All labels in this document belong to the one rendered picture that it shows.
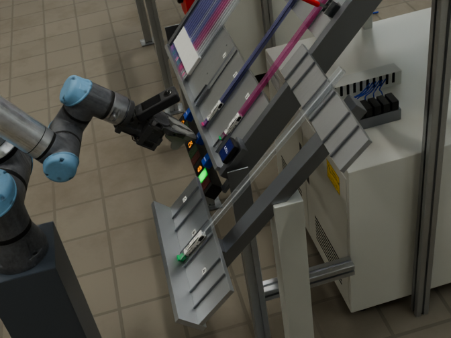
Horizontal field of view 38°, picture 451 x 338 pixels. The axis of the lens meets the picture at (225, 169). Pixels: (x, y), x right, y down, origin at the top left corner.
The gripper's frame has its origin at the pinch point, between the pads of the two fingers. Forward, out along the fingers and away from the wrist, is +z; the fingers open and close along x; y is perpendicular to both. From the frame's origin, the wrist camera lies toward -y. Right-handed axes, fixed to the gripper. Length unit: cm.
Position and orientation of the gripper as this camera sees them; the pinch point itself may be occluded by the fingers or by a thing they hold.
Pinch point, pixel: (193, 134)
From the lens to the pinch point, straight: 171.2
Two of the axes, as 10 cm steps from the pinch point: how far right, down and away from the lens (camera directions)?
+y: -5.5, 7.4, 3.8
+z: 7.9, 3.3, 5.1
